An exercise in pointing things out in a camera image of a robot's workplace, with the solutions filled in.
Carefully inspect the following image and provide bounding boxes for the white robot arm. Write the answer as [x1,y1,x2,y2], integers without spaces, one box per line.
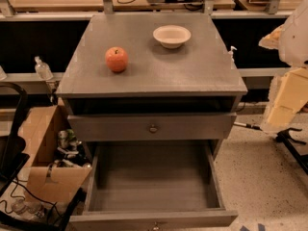
[259,0,308,133]

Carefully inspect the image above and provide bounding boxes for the grey middle drawer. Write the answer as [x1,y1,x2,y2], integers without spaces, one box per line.
[68,113,236,141]

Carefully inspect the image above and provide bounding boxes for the grey drawer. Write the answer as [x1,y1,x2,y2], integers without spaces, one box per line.
[68,113,236,141]
[70,141,238,231]

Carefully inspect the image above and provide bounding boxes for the grey wooden drawer cabinet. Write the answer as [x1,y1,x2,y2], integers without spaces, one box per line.
[55,13,248,161]

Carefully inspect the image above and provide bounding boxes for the grey bottom drawer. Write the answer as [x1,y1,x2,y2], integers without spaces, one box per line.
[70,141,238,231]

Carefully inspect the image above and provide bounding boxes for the black metal stand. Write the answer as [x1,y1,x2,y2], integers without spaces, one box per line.
[272,127,308,175]

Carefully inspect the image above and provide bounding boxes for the white pump bottle right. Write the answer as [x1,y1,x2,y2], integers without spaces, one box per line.
[228,45,238,63]

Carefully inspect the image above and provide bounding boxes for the white bowl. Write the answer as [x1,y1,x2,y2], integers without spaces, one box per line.
[153,25,192,49]

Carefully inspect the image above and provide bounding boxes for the red apple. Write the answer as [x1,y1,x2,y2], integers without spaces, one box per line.
[105,47,128,72]

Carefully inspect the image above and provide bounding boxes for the items inside cardboard box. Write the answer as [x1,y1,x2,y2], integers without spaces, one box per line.
[53,129,91,168]

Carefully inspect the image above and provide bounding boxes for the brown cardboard box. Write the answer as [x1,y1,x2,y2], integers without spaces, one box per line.
[19,106,91,203]

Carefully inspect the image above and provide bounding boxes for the clear sanitizer bottle left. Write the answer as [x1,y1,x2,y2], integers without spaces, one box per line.
[35,56,53,81]

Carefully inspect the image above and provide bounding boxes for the black chair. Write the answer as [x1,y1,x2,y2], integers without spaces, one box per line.
[0,82,30,196]

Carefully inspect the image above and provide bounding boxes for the black floor cable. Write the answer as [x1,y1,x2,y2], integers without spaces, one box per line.
[0,173,65,224]

